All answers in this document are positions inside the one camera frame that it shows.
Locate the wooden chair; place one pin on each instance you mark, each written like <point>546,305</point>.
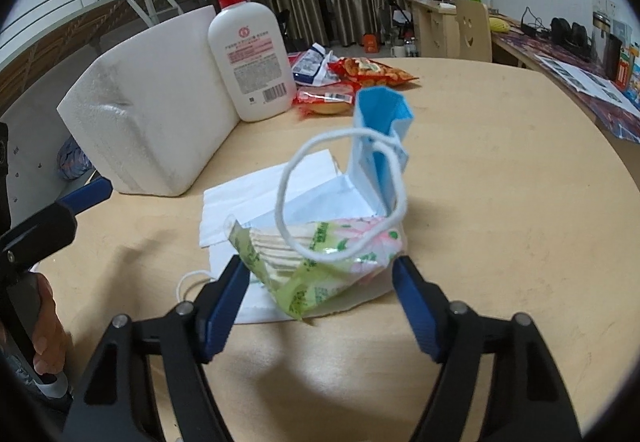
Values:
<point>474,30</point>

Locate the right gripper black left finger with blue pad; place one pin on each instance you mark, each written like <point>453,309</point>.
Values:
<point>115,399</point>

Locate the wooden desk with cloth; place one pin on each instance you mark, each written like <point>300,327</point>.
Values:
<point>620,128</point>

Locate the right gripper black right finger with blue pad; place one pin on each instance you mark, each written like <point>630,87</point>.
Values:
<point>527,399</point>

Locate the red bread packet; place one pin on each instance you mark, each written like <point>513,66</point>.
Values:
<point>331,100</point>

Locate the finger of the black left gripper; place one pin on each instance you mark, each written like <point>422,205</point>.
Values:
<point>90,195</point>

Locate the yellow banana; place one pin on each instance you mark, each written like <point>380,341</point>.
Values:
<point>498,25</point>

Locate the metal bunk bed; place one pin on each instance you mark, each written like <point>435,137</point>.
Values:
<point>53,30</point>

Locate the green tissue packet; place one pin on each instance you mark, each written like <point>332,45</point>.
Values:
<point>303,288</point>

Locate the red snack bag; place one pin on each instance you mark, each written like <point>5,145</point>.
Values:
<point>368,73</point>

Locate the white styrofoam box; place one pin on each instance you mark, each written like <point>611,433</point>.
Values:
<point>152,111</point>

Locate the person's left hand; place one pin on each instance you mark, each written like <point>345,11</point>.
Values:
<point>49,337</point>

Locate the white paper napkin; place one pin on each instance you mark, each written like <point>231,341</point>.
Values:
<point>317,191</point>

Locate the white lotion pump bottle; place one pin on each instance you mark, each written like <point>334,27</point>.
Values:
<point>249,50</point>

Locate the blue face mask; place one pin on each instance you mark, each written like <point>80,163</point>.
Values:
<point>382,118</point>

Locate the wooden cabinet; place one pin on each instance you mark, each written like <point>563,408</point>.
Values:
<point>436,27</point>

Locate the printed paper sheets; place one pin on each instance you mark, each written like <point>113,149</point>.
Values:
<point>590,84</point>

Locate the blue white packet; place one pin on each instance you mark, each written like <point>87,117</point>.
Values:
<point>313,67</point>

